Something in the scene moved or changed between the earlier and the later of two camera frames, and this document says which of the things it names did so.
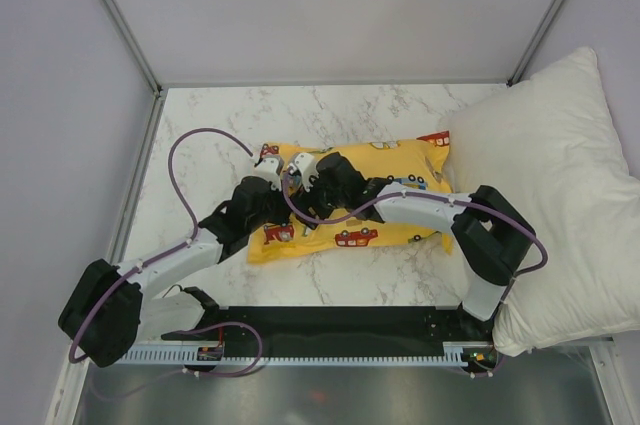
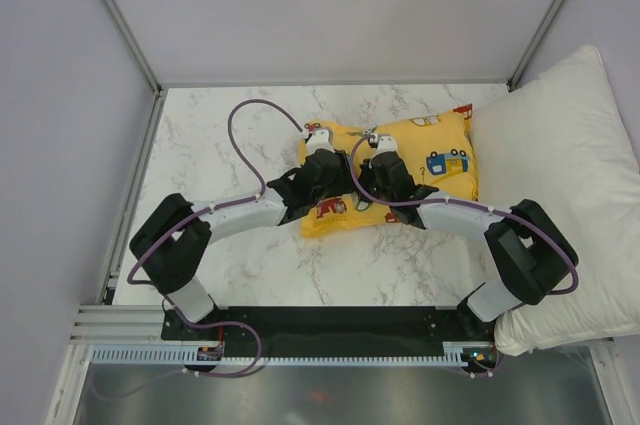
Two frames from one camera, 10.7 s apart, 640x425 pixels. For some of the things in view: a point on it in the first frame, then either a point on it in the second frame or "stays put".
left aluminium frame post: [118, 16] stays put
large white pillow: [549, 147] stays put
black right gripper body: [320, 200] -> [370, 184]
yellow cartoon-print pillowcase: [417, 162] -> [437, 150]
